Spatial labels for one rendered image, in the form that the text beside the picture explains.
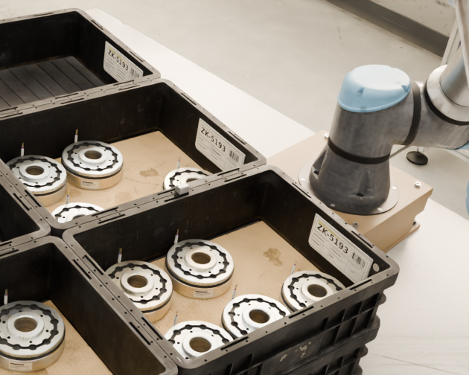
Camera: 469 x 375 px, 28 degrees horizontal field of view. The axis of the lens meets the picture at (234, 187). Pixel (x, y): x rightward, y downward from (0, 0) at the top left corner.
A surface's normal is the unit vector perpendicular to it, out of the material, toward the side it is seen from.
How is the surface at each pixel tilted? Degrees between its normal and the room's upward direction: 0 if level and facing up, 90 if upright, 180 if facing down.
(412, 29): 90
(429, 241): 0
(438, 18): 90
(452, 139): 114
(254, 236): 0
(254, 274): 0
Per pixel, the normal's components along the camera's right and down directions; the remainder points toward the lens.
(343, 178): -0.36, 0.16
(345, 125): -0.71, 0.28
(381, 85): 0.03, -0.83
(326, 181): -0.65, 0.01
